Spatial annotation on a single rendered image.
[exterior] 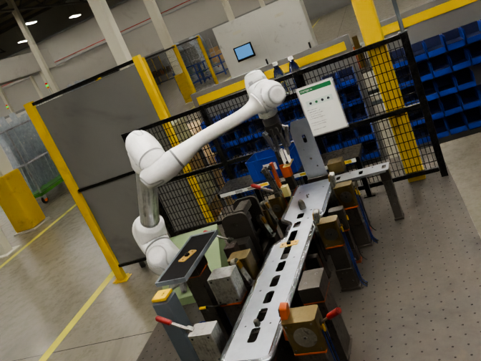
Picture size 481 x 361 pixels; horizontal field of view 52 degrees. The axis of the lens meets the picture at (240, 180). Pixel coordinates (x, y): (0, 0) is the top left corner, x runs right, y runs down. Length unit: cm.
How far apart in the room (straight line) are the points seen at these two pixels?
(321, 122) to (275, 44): 608
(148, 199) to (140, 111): 218
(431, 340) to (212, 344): 76
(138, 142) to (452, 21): 290
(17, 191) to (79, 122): 502
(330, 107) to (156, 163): 121
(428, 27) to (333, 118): 164
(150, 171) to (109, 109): 257
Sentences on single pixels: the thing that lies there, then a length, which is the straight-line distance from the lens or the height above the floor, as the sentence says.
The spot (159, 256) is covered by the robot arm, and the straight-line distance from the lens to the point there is 253.
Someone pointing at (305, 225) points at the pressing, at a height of 100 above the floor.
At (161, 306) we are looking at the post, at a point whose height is 113.
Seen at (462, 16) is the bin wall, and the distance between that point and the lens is 440.
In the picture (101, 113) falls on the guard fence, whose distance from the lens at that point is 472.
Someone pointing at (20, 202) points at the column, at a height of 55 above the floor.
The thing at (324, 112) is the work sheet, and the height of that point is 127.
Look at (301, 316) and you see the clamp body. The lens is 157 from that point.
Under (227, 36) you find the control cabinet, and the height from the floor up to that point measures 177.
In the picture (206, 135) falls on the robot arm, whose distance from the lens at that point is 214.
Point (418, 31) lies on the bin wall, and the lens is 436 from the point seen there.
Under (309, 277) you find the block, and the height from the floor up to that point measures 103.
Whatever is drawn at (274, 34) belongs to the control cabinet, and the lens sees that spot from 897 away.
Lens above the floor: 192
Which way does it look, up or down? 16 degrees down
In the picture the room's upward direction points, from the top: 23 degrees counter-clockwise
